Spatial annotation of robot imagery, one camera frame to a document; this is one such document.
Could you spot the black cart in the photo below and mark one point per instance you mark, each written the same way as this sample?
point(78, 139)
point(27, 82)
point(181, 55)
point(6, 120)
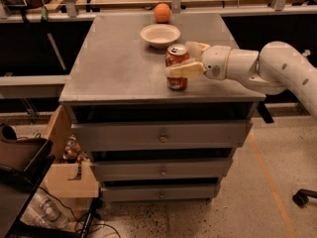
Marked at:
point(23, 164)

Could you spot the grey drawer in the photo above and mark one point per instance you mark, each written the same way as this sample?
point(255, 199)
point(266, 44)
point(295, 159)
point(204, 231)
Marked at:
point(162, 169)
point(147, 193)
point(131, 136)

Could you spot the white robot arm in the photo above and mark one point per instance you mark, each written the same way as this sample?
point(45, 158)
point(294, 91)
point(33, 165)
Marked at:
point(278, 66)

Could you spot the red coke can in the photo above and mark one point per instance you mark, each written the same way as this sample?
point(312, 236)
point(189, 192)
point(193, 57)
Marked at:
point(175, 55)

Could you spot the orange fruit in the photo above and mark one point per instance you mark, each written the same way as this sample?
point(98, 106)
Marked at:
point(162, 13)

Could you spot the bottom grey drawer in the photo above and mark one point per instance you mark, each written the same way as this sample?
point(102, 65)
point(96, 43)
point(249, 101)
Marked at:
point(147, 193)

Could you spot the middle grey drawer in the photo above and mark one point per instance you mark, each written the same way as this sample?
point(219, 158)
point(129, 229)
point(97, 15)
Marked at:
point(162, 169)

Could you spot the black office chair wheel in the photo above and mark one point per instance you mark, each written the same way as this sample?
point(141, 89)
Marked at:
point(302, 196)

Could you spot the top grey drawer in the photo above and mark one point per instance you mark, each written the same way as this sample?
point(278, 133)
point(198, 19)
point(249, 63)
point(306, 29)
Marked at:
point(131, 136)

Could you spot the cardboard box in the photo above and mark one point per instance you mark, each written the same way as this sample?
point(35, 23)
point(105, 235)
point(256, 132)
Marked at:
point(67, 180)

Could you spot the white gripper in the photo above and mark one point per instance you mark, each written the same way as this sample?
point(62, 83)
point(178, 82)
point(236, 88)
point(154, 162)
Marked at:
point(216, 61)

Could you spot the clear hand sanitizer bottle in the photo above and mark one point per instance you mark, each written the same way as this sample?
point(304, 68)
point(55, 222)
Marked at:
point(306, 53)

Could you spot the clear plastic bottle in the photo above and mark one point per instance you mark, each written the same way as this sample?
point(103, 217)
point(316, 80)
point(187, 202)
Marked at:
point(51, 212)

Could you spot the white paper bowl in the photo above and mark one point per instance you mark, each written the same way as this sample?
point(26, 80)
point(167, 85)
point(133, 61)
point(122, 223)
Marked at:
point(160, 36)

